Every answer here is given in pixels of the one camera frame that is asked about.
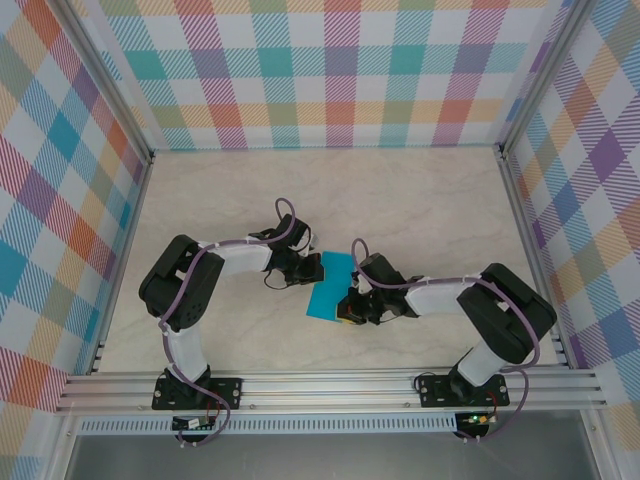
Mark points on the grey metal sheet panel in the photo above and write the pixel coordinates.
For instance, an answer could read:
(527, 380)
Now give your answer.
(325, 457)

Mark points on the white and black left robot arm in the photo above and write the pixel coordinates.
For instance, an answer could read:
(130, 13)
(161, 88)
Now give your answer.
(182, 280)

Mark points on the aluminium side rail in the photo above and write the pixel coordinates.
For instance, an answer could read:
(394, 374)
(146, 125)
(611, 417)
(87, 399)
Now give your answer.
(130, 235)
(533, 250)

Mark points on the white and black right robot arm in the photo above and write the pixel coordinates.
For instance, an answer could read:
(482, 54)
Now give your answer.
(505, 315)

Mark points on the aluminium frame post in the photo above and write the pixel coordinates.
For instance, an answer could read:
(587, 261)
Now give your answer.
(111, 85)
(540, 82)

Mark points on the blue paper sheet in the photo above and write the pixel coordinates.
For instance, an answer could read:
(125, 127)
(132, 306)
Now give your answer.
(330, 290)

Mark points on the small circuit board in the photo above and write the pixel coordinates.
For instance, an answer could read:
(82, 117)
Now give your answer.
(477, 419)
(185, 424)

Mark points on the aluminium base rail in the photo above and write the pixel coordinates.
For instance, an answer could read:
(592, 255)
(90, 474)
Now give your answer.
(325, 387)

